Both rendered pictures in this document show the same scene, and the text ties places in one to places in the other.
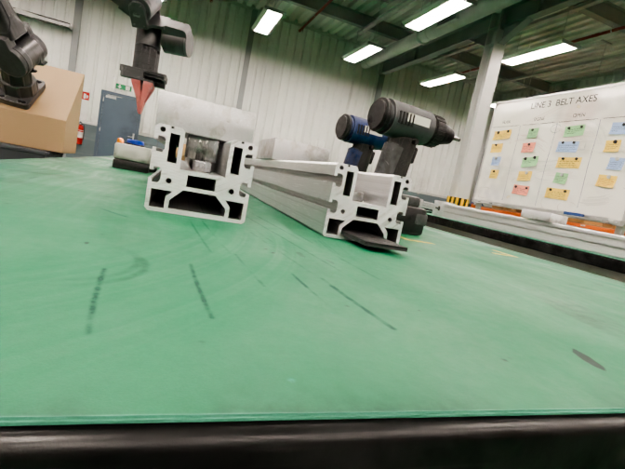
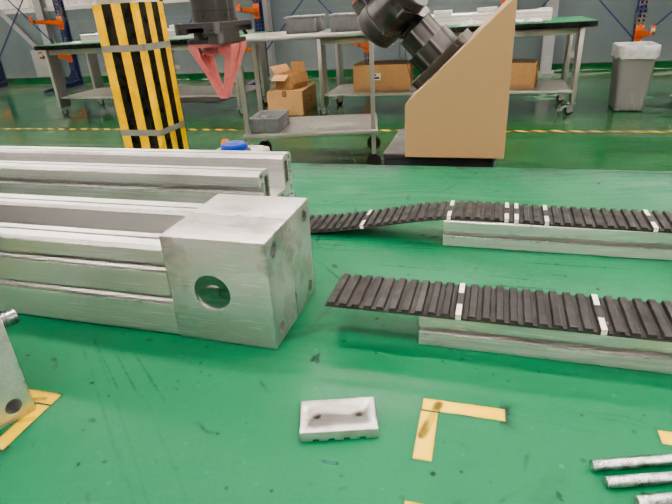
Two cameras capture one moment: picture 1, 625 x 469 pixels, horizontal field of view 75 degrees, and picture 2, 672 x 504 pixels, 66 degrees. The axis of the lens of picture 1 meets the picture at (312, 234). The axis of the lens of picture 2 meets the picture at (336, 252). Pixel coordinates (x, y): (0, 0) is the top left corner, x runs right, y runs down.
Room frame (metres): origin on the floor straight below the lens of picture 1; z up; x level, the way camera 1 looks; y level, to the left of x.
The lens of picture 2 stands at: (1.58, -0.05, 1.03)
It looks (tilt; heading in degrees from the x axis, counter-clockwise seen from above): 26 degrees down; 127
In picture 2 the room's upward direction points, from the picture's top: 4 degrees counter-clockwise
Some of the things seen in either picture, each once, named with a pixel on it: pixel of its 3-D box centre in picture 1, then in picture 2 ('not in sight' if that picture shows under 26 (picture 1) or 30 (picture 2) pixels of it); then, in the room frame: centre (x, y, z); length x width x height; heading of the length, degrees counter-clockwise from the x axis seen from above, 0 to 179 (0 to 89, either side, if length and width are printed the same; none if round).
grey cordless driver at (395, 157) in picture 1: (410, 171); not in sight; (0.75, -0.15, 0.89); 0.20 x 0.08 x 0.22; 118
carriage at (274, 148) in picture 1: (289, 160); not in sight; (0.85, 0.08, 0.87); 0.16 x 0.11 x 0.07; 20
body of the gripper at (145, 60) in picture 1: (145, 63); (212, 6); (1.01, 0.47, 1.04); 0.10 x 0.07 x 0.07; 109
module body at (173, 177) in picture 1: (191, 166); (18, 184); (0.79, 0.25, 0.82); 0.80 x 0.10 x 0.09; 20
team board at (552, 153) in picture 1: (537, 209); not in sight; (3.49, -1.83, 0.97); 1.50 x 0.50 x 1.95; 20
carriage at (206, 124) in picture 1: (202, 134); not in sight; (0.55, 0.17, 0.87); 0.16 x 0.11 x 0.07; 20
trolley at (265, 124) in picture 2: not in sight; (304, 88); (-0.80, 2.83, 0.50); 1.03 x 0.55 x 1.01; 32
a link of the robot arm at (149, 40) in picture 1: (152, 37); not in sight; (1.01, 0.47, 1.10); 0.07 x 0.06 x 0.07; 91
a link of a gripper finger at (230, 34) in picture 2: (147, 95); (215, 64); (1.01, 0.46, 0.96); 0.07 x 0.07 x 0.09; 19
